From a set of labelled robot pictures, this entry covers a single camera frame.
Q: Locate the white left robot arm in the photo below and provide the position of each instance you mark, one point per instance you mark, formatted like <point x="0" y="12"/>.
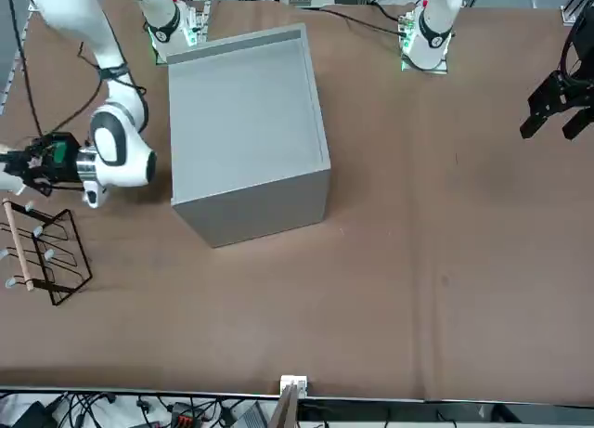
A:
<point x="434" y="24"/>

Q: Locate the aluminium frame post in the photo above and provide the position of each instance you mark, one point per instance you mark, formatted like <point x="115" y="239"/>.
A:
<point x="285" y="409"/>

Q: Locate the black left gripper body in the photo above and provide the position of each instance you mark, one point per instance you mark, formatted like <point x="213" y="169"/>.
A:
<point x="577" y="91"/>

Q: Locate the red and black connector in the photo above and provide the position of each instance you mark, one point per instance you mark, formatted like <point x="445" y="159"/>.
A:
<point x="185" y="418"/>

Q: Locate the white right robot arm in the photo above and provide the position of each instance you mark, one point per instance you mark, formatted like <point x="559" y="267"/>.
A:
<point x="120" y="159"/>

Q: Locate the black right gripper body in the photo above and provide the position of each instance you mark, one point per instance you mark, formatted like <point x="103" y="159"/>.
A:
<point x="67" y="168"/>

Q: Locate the gray metal cabinet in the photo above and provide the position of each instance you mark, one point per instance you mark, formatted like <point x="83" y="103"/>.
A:
<point x="241" y="121"/>

